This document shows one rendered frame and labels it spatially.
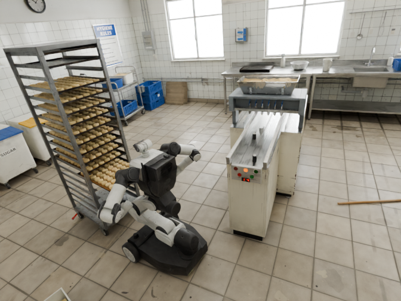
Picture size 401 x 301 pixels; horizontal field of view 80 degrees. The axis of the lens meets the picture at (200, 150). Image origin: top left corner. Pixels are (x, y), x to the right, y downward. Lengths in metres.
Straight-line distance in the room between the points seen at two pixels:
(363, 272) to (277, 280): 0.68
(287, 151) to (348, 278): 1.17
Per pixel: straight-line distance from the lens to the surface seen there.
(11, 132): 4.33
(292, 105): 2.50
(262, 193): 2.07
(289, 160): 2.66
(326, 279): 2.37
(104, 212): 1.68
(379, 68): 5.44
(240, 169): 1.94
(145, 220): 2.32
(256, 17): 5.66
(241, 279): 2.24
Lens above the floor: 1.87
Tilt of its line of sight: 28 degrees down
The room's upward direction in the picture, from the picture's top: 6 degrees counter-clockwise
